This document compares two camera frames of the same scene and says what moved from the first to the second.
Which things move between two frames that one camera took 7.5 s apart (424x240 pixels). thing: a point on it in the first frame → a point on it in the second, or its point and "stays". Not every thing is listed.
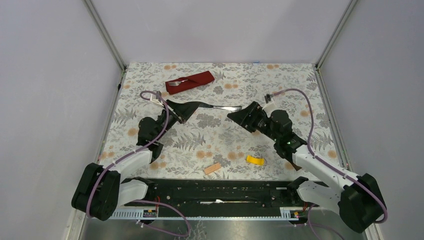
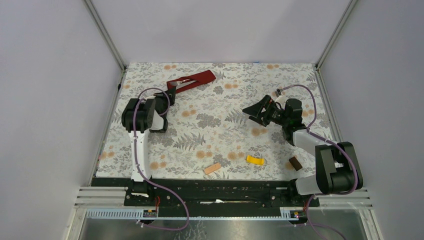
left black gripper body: x=161 y=121 → x=165 y=99
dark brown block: x=296 y=167 stays
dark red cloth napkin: x=189 y=82 stays
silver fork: x=176 y=83 stays
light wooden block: x=211 y=169 stays
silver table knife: x=231 y=107 → x=185 y=83
